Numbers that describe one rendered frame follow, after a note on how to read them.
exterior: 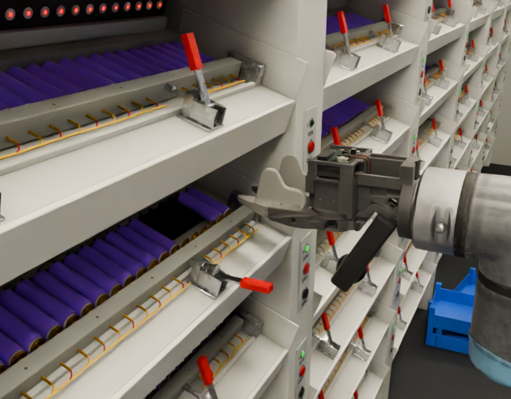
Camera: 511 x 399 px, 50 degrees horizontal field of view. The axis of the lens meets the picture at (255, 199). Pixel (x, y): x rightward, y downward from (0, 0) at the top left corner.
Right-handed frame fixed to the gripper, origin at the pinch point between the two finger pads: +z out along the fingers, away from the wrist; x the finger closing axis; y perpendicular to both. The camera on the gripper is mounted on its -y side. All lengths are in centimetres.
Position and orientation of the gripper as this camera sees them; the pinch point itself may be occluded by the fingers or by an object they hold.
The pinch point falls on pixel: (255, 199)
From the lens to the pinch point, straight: 69.8
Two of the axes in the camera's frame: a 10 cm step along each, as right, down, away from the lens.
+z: -8.8, -1.4, 4.5
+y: -0.3, -9.3, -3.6
